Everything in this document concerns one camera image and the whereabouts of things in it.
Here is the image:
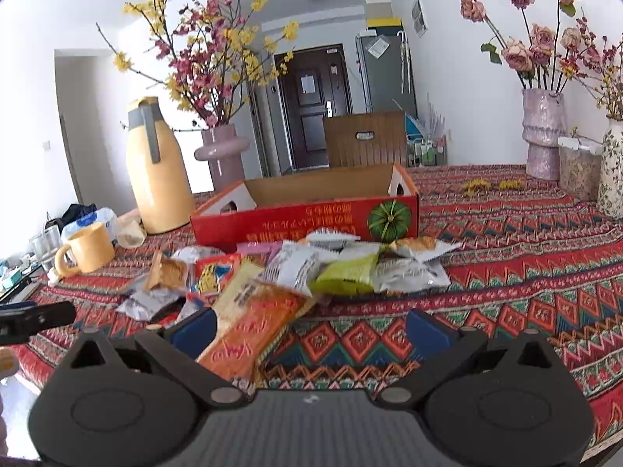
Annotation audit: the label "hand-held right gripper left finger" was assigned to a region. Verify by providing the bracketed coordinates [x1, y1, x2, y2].
[62, 307, 250, 410]

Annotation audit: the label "white packet orange top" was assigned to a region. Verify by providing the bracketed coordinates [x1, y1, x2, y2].
[387, 235, 464, 264]

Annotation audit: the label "blue white tissue pack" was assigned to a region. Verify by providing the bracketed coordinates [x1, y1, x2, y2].
[61, 207, 118, 244]

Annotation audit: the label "yellow fallen petals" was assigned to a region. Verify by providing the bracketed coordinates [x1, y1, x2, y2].
[461, 180, 525, 196]

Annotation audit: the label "red cardboard box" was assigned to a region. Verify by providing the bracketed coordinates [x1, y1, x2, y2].
[190, 163, 420, 254]

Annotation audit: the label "white snack packet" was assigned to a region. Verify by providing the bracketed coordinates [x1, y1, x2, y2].
[263, 242, 340, 298]
[374, 257, 452, 293]
[306, 230, 362, 252]
[116, 286, 185, 322]
[171, 246, 225, 264]

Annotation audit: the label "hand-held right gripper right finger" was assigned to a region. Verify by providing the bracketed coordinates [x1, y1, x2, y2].
[378, 309, 560, 407]

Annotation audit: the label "smooth pink glass vase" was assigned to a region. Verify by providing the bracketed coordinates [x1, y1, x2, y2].
[194, 124, 250, 191]

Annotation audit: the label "yellow thermos jug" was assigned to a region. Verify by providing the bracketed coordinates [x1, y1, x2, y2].
[125, 96, 196, 235]

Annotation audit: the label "patterned red tablecloth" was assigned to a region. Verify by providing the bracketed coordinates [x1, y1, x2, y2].
[10, 163, 623, 448]

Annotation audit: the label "black bag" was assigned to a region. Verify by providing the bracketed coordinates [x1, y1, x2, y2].
[59, 203, 98, 228]

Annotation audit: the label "colourful yellow blue snack packet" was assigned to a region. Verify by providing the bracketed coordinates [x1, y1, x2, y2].
[186, 253, 244, 308]

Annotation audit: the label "white wire rack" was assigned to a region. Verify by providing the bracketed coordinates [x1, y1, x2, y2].
[405, 95, 449, 167]

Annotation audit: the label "brown cracker snack packet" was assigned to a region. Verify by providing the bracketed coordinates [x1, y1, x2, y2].
[146, 250, 190, 290]

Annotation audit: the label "white umbrella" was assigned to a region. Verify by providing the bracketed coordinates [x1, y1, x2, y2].
[397, 30, 410, 94]

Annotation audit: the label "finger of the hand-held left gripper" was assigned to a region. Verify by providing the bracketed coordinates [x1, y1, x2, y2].
[0, 302, 77, 346]

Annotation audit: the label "clear drinking glass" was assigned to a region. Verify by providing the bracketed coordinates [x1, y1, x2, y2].
[29, 226, 62, 273]

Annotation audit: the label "yellow ceramic mug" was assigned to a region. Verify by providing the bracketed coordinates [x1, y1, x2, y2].
[53, 222, 116, 279]

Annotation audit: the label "yellow pink blossom branches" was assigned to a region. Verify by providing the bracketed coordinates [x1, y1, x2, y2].
[96, 0, 300, 132]

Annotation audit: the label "green snack packet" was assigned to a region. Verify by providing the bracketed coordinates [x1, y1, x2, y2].
[311, 254, 381, 297]

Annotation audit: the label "dark entrance door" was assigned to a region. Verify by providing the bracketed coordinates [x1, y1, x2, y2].
[274, 43, 354, 172]

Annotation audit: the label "pink snack packet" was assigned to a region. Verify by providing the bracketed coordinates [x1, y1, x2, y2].
[236, 241, 284, 256]

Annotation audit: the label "floral ceramic vase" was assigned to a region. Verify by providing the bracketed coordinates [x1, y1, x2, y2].
[597, 119, 623, 219]

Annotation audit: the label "wooden chair back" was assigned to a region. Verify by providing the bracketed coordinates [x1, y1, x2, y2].
[322, 111, 408, 170]

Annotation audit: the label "dried rose bouquet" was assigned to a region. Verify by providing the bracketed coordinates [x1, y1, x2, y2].
[452, 0, 607, 93]

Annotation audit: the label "grey refrigerator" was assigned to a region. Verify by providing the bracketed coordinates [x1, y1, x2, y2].
[355, 30, 419, 118]

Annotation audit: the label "yellow black box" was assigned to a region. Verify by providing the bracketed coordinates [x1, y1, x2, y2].
[365, 18, 405, 36]

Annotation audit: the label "white wall panel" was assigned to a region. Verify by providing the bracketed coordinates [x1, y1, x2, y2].
[411, 0, 429, 38]

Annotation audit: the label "orange long snack packet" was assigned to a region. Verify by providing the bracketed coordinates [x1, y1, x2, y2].
[196, 259, 317, 384]

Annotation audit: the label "textured pink vase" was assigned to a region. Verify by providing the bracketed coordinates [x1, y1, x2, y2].
[521, 88, 568, 182]

